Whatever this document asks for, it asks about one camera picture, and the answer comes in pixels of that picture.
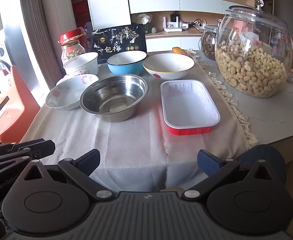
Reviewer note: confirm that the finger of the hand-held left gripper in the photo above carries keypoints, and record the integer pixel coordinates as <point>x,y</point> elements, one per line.
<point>6,163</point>
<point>36,148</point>

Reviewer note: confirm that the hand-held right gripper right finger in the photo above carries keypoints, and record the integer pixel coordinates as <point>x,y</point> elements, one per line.
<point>207,161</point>

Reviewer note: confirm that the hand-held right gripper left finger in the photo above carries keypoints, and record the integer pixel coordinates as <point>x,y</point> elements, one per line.
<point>89,161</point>

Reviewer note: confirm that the red foil tray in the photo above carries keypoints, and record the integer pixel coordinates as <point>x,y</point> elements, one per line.
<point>189,105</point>

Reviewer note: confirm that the white floral plate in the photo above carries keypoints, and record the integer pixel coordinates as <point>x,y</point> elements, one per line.
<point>64,92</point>

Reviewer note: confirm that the stainless steel bowl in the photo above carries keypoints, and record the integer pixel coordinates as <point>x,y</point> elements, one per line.
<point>111,97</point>

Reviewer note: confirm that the white tall printed bowl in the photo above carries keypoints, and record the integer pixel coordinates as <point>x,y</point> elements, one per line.
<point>82,65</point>

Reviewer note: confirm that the blue enamel bowl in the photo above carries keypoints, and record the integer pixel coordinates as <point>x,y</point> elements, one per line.
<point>126,68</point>

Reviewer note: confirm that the white bowl with yellow rim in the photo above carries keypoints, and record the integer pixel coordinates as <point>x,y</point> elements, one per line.
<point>169,65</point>

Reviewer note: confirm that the orange plastic chair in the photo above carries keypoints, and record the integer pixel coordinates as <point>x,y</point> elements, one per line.
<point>16,115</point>

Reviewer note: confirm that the beige fringed tablecloth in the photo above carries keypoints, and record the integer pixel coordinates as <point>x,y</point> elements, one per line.
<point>136,142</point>

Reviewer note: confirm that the glass jar with gold lid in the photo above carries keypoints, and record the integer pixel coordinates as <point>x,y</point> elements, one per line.
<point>72,52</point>

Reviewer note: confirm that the large glass jar of peanuts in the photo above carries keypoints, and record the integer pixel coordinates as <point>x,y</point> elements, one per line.
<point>251,67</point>

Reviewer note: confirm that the orange chopstick case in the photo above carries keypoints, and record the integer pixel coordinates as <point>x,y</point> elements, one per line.
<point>179,50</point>

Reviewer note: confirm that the glass jar of sunflower seeds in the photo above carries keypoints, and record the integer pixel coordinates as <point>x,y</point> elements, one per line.
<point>207,45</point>

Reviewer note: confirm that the grey curtain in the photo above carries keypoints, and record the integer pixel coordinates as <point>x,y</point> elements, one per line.
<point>44,30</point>

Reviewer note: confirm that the black snack bag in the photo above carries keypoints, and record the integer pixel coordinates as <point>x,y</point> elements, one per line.
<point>121,42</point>

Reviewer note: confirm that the white router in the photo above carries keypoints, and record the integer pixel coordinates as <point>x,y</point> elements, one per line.
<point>172,29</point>

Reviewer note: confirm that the white power strip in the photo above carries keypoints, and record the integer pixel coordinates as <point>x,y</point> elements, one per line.
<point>186,25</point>

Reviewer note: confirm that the white shelf ornament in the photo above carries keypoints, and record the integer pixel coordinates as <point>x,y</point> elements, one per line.
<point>142,18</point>

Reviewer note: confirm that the white column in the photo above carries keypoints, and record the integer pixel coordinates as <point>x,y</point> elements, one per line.
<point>106,2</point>

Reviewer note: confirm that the white wooden television cabinet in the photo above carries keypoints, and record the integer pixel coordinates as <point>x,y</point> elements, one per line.
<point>161,2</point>

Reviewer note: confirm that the red pedestal bin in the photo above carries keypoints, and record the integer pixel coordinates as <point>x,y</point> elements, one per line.
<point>71,36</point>

